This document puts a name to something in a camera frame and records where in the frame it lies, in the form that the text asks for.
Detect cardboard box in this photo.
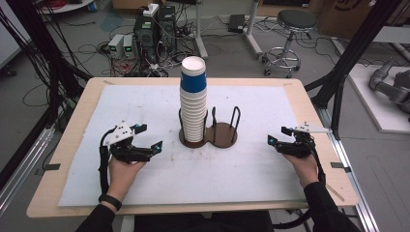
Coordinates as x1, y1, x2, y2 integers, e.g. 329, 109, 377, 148
317, 0, 410, 42

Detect black computer tower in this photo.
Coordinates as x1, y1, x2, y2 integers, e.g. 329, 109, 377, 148
158, 5, 178, 54
133, 13, 162, 64

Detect white desk leg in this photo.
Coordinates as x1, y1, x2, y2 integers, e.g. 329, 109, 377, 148
243, 0, 265, 57
192, 0, 210, 60

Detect white table mat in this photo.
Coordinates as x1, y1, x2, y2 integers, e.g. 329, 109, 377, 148
57, 84, 322, 207

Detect grey desk top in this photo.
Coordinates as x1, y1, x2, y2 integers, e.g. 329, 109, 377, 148
373, 25, 410, 44

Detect white platform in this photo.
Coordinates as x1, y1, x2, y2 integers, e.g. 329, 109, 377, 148
347, 63, 410, 134

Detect stack of paper cups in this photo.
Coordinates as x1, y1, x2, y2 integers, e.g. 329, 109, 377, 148
178, 56, 209, 144

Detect person's dark pants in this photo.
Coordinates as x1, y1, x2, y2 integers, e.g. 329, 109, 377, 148
133, 211, 275, 232

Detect pale tape strip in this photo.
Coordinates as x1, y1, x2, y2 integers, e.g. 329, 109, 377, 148
326, 184, 346, 203

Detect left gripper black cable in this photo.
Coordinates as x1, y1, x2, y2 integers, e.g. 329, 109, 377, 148
98, 126, 118, 196

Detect grey power supply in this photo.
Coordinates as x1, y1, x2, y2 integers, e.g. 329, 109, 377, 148
107, 33, 125, 60
122, 33, 136, 60

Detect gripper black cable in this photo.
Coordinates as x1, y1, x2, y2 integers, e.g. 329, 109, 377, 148
98, 126, 118, 196
272, 134, 327, 230

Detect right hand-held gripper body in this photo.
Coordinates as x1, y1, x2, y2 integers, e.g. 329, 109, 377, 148
277, 122, 333, 159

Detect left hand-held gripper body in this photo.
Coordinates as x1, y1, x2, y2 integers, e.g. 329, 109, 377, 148
102, 121, 153, 163

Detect black metal frame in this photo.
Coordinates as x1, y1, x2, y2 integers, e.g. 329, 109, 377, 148
0, 0, 93, 191
304, 0, 404, 140

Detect tangle of floor cables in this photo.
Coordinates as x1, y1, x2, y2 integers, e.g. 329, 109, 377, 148
76, 38, 201, 78

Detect black round stool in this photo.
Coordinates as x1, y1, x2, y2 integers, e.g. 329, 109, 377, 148
262, 9, 318, 79

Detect black box on floor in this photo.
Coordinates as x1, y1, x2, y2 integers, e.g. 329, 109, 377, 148
227, 14, 247, 34

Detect white panel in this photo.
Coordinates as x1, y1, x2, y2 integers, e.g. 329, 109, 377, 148
0, 6, 32, 71

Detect person's left hand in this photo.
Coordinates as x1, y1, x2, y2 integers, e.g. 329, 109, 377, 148
105, 157, 148, 202

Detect person's right hand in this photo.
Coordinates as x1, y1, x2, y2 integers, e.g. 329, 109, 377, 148
281, 153, 320, 189

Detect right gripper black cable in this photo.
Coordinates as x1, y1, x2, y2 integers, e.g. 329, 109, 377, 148
272, 134, 327, 230

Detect black wristband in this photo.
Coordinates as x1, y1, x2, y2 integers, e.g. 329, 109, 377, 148
98, 192, 124, 212

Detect brown cup holder rack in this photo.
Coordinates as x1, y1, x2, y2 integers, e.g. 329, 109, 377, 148
178, 105, 242, 150

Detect white power strip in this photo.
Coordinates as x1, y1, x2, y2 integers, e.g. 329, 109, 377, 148
142, 3, 161, 17

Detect white round table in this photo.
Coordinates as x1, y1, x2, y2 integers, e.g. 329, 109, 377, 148
38, 0, 95, 15

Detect aluminium rail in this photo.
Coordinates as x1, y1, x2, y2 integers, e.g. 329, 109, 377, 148
317, 105, 380, 232
0, 124, 56, 216

